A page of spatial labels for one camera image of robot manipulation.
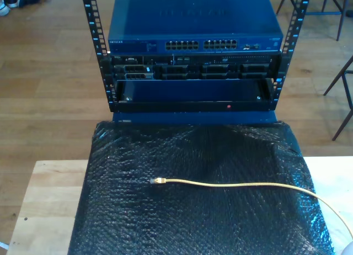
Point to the black rack server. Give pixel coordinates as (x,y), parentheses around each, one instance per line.
(193,70)

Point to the black chair with blue seat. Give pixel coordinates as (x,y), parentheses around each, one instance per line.
(322,13)

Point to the white shoe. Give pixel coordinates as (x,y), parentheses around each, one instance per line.
(3,8)

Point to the black metal chair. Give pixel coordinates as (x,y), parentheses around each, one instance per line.
(338,77)

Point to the black bubble wrap mat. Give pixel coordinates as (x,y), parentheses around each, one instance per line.
(179,224)

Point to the black perforated rack frame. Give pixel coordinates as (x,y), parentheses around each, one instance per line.
(90,23)

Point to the black rack drawer tray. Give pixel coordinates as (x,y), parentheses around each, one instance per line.
(193,107)

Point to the blue network switch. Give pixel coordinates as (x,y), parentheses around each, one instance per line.
(193,20)

